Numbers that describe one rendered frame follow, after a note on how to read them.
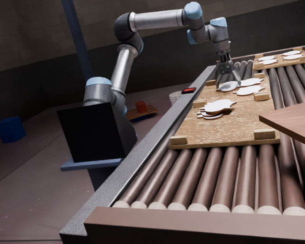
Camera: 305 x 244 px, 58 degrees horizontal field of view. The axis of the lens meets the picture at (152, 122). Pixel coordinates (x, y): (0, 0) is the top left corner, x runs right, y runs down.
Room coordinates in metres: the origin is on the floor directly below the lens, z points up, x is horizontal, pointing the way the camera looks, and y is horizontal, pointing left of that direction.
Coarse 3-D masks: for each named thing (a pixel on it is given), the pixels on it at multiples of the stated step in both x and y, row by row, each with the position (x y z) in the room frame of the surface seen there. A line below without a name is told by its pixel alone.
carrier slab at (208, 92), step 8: (264, 80) 1.41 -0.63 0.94; (208, 88) 1.53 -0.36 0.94; (216, 88) 1.49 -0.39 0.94; (200, 96) 1.39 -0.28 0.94; (208, 96) 1.36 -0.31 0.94; (216, 96) 1.32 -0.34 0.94; (224, 96) 1.29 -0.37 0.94; (232, 96) 1.26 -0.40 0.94; (240, 96) 1.23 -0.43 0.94; (248, 96) 1.20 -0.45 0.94
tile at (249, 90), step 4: (240, 88) 1.34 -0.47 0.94; (244, 88) 1.32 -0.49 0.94; (248, 88) 1.30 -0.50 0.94; (252, 88) 1.29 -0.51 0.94; (256, 88) 1.27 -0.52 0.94; (260, 88) 1.25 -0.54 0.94; (264, 88) 1.25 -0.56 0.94; (236, 92) 1.28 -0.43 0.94; (240, 92) 1.26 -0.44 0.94; (244, 92) 1.24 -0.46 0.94; (248, 92) 1.23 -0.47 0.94; (252, 92) 1.22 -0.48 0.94
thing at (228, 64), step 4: (216, 52) 1.39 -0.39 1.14; (220, 52) 1.38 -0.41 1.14; (224, 52) 1.35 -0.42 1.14; (220, 56) 1.38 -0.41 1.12; (224, 56) 1.37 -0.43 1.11; (220, 60) 1.38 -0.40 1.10; (224, 60) 1.38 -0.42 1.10; (228, 60) 1.41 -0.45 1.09; (220, 64) 1.36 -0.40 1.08; (224, 64) 1.36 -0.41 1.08; (228, 64) 1.35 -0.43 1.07; (220, 68) 1.37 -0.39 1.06; (224, 68) 1.36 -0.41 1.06; (228, 68) 1.35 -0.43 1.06; (220, 72) 1.37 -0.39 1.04; (224, 72) 1.36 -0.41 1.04; (228, 72) 1.35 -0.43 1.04; (232, 72) 1.35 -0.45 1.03
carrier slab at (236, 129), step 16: (192, 112) 1.16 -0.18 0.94; (240, 112) 1.01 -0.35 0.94; (256, 112) 0.97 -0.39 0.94; (192, 128) 0.97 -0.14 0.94; (208, 128) 0.93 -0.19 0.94; (224, 128) 0.89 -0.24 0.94; (240, 128) 0.86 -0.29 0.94; (256, 128) 0.83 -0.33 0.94; (272, 128) 0.80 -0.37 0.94; (192, 144) 0.83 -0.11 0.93; (208, 144) 0.81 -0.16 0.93; (224, 144) 0.78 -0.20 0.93; (240, 144) 0.77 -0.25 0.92; (256, 144) 0.75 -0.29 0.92
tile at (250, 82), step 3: (252, 78) 1.48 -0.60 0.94; (255, 78) 1.46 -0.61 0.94; (258, 78) 1.45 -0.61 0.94; (243, 81) 1.46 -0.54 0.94; (246, 81) 1.45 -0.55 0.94; (249, 81) 1.43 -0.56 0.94; (252, 81) 1.42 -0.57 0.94; (255, 81) 1.40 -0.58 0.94; (258, 81) 1.39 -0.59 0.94; (243, 84) 1.40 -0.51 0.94; (246, 84) 1.39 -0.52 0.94; (249, 84) 1.37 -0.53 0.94; (252, 84) 1.36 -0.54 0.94; (255, 84) 1.37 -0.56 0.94; (258, 84) 1.36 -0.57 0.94
